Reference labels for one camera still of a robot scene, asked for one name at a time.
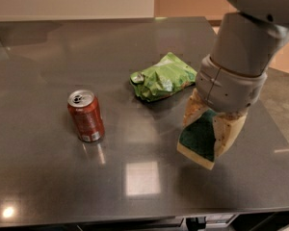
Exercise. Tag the grey robot gripper body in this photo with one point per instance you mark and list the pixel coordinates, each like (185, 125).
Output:
(228, 88)

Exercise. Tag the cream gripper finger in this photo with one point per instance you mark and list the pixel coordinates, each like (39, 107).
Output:
(195, 108)
(227, 127)

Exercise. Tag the green and yellow sponge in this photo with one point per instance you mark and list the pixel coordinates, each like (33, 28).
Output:
(196, 141)

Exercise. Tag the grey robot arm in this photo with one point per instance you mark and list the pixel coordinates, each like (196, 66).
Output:
(249, 38)

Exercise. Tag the green crumpled chip bag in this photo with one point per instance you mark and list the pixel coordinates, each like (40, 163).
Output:
(164, 79)

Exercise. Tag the red soda can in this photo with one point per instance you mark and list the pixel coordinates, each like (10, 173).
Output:
(83, 107)

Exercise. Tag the dark grey table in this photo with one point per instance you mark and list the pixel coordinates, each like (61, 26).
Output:
(50, 178)

